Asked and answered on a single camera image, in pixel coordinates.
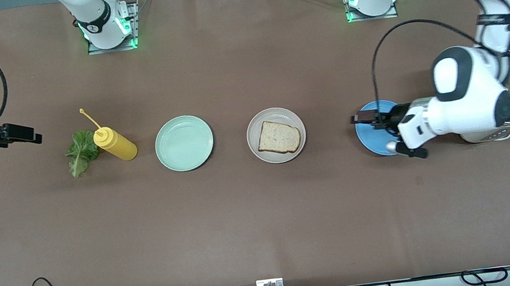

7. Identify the light bread slice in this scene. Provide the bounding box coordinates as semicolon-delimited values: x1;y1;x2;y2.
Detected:
254;117;303;158

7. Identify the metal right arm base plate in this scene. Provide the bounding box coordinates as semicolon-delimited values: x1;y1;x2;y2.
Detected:
81;0;143;56

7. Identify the beige plate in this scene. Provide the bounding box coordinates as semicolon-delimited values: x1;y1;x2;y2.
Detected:
243;103;311;168

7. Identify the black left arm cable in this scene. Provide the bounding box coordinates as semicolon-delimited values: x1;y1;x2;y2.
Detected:
361;0;510;114

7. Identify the mint green plate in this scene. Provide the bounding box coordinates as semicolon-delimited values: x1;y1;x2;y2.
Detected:
151;112;218;175

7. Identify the black coiled cable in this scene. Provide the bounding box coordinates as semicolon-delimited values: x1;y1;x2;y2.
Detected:
460;265;510;286

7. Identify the blue plate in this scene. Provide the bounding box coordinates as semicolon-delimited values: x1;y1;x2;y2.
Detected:
352;97;407;161

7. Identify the yellow squeeze bottle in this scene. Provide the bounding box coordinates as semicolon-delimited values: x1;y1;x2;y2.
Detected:
79;101;139;167

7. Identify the green lettuce leaf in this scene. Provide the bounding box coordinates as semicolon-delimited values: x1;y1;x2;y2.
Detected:
62;127;106;179

